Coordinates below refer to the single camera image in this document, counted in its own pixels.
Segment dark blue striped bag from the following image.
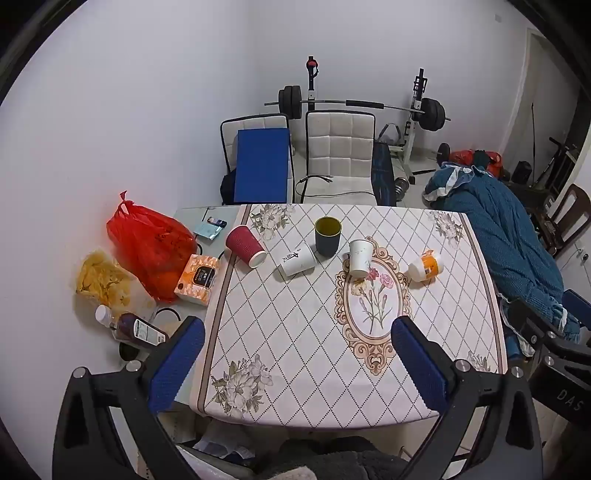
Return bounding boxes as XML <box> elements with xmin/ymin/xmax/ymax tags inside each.
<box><xmin>370</xmin><ymin>142</ymin><xmax>398</xmax><ymax>207</ymax></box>

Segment orange and white paper cup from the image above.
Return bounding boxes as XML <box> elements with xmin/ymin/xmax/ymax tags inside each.
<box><xmin>406</xmin><ymin>250</ymin><xmax>445</xmax><ymax>283</ymax></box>

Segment barbell with black plates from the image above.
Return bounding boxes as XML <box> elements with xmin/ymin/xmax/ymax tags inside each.
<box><xmin>264</xmin><ymin>85</ymin><xmax>452</xmax><ymax>132</ymax></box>

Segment clear bag of yellow chips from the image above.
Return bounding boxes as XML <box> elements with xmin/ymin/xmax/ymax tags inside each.
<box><xmin>75</xmin><ymin>249</ymin><xmax>158</xmax><ymax>320</ymax></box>

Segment teal knitted blanket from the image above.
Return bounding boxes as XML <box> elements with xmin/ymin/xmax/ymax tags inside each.
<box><xmin>422</xmin><ymin>161</ymin><xmax>580</xmax><ymax>342</ymax></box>

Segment white padded chair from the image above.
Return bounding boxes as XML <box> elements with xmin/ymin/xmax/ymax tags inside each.
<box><xmin>220</xmin><ymin>113</ymin><xmax>296</xmax><ymax>205</ymax></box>
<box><xmin>295</xmin><ymin>111</ymin><xmax>377</xmax><ymax>205</ymax></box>

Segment black backpack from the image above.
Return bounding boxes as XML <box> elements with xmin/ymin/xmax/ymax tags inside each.
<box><xmin>220</xmin><ymin>172</ymin><xmax>238</xmax><ymax>205</ymax></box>

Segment red ribbed paper cup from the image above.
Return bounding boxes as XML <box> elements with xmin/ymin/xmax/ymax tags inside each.
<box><xmin>225</xmin><ymin>224</ymin><xmax>267</xmax><ymax>268</ymax></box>

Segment blue foam pad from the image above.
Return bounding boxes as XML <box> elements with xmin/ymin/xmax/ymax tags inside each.
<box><xmin>233</xmin><ymin>129</ymin><xmax>291</xmax><ymax>205</ymax></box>

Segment plain white paper cup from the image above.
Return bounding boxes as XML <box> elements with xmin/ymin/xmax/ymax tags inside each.
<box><xmin>348</xmin><ymin>237</ymin><xmax>374</xmax><ymax>279</ymax></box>

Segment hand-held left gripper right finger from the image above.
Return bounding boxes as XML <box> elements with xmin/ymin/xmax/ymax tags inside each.
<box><xmin>392</xmin><ymin>316</ymin><xmax>544</xmax><ymax>480</ymax></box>

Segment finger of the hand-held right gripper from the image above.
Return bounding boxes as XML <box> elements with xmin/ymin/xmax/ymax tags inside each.
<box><xmin>504</xmin><ymin>298</ymin><xmax>585</xmax><ymax>358</ymax></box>
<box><xmin>561</xmin><ymin>288</ymin><xmax>591</xmax><ymax>330</ymax></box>

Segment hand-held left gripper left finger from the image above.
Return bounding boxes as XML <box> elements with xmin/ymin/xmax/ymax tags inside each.
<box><xmin>54</xmin><ymin>316</ymin><xmax>206</xmax><ymax>480</ymax></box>

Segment white weight bench rack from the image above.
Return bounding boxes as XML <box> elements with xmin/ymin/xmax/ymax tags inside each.
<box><xmin>302</xmin><ymin>55</ymin><xmax>432</xmax><ymax>178</ymax></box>

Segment loose papers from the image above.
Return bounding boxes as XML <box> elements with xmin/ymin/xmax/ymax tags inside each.
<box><xmin>191</xmin><ymin>429</ymin><xmax>259</xmax><ymax>467</ymax></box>

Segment white paper cup black print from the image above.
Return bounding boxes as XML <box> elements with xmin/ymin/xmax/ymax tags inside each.
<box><xmin>277</xmin><ymin>243</ymin><xmax>318</xmax><ymax>278</ymax></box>

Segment black cable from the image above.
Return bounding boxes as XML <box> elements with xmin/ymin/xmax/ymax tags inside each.
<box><xmin>295</xmin><ymin>174</ymin><xmax>372</xmax><ymax>204</ymax></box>

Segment dark grey cup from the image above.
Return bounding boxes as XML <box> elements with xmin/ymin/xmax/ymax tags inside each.
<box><xmin>314</xmin><ymin>217</ymin><xmax>343</xmax><ymax>257</ymax></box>

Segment orange tissue box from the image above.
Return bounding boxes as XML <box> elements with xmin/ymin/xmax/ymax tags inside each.
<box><xmin>174</xmin><ymin>253</ymin><xmax>221</xmax><ymax>306</ymax></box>

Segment floral diamond pattern tablecloth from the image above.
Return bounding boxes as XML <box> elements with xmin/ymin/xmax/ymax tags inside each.
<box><xmin>191</xmin><ymin>203</ymin><xmax>509</xmax><ymax>430</ymax></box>

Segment red plastic bag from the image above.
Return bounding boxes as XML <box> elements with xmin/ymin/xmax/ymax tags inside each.
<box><xmin>106</xmin><ymin>191</ymin><xmax>198</xmax><ymax>304</ymax></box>

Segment clear bottle white cap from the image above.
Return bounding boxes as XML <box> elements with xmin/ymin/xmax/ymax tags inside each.
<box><xmin>95</xmin><ymin>305</ymin><xmax>122</xmax><ymax>329</ymax></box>

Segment brown wooden chair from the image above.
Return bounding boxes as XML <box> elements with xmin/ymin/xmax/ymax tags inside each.
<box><xmin>538</xmin><ymin>184</ymin><xmax>591</xmax><ymax>252</ymax></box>

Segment brown bottle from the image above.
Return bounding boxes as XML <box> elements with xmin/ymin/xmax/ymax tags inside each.
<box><xmin>111</xmin><ymin>312</ymin><xmax>168</xmax><ymax>347</ymax></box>

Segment person's dark clothing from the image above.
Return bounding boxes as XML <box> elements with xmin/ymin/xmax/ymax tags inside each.
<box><xmin>268</xmin><ymin>436</ymin><xmax>409</xmax><ymax>480</ymax></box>

